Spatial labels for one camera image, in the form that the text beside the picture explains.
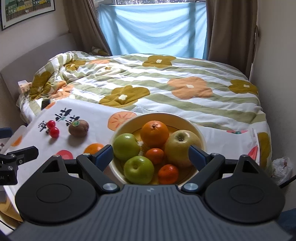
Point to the brown kiwi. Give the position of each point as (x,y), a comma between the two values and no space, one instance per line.
(78,128)

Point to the white printed tablecloth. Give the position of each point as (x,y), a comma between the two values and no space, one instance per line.
(97,111)

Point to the floral striped blanket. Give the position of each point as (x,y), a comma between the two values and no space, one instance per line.
(161,76)

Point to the tissue box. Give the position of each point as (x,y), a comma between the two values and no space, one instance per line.
(24,87)

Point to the beige bed headboard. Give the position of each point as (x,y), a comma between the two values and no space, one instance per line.
(34,58)

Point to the white plastic bag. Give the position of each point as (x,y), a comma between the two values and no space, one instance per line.
(282,169)

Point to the red cherry tomato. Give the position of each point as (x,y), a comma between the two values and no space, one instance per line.
(54,132)
(51,124)

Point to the window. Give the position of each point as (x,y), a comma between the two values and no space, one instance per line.
(138,1)

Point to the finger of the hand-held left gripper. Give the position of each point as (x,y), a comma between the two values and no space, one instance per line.
(5,133)
(27,153)

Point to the green apple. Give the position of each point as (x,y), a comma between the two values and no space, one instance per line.
(124,147)
(138,170)

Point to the small tangerine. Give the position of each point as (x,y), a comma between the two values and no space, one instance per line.
(154,156)
(168,174)

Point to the large orange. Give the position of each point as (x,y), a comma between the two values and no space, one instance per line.
(155,135)
(92,148)

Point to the brown curtain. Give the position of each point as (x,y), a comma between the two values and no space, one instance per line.
(231,34)
(81,23)

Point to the light blue window cloth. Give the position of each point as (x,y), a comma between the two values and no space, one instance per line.
(150,30)

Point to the black smartphone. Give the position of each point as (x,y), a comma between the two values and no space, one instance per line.
(45,104)

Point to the floral pillow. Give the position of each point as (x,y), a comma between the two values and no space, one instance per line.
(98,51)

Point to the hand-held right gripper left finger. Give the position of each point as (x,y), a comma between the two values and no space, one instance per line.
(105,155)

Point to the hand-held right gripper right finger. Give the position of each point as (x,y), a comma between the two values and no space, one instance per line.
(196,155)

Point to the large yellow apple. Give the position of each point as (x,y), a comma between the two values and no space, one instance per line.
(180,148)

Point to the framed wall poster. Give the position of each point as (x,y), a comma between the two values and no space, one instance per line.
(23,11)

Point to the yellow duck print bowl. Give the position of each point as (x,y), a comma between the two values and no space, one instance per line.
(124,128)

